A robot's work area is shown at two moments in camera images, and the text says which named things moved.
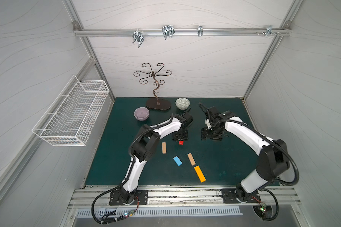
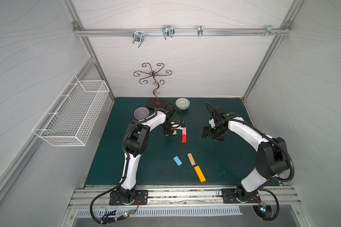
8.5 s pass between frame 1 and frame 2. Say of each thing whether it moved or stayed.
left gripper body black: moved
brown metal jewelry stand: stayed
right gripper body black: stayed
